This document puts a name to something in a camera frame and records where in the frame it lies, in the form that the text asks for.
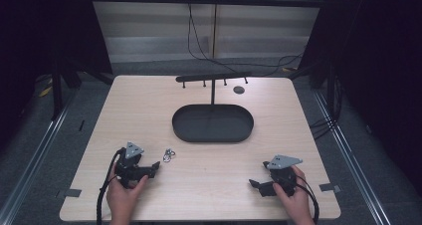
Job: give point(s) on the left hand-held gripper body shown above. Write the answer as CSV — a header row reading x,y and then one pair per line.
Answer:
x,y
130,170

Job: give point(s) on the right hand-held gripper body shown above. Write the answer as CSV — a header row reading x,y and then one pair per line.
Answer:
x,y
283,175

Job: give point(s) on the black hook rack with tray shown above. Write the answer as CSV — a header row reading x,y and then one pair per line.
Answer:
x,y
212,122

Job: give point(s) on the person's right hand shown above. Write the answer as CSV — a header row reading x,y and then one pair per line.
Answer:
x,y
296,201

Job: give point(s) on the person's left hand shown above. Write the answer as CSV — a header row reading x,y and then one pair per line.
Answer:
x,y
123,201

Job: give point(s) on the light wooden table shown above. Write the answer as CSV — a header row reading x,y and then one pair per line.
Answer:
x,y
212,178

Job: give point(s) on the grey tape strip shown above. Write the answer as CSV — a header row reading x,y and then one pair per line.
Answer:
x,y
329,187
69,193

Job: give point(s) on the small black tape strip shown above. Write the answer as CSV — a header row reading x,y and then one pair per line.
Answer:
x,y
81,125

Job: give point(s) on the round black table grommet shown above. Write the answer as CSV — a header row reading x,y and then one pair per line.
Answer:
x,y
239,90

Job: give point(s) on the black metal stand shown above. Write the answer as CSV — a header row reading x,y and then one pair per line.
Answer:
x,y
57,89

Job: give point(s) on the black curtain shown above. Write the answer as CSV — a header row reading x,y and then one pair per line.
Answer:
x,y
375,69
46,36

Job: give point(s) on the aluminium floor rail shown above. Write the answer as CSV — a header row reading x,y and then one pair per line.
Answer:
x,y
30,165
351,158

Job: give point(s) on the black horizontal frame bar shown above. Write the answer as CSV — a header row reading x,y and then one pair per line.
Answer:
x,y
205,0

